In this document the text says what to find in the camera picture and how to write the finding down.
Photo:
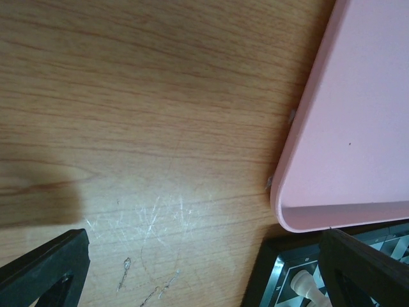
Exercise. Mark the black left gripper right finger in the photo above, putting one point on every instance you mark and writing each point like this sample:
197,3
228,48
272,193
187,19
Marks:
356,274

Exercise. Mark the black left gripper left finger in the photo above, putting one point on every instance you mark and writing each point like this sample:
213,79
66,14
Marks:
53,274

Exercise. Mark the white rook piece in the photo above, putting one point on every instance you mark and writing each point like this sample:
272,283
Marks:
303,284

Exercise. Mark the black white chessboard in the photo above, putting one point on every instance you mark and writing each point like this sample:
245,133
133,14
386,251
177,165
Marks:
283,262

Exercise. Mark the pink plastic tray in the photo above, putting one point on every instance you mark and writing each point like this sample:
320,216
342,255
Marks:
345,161

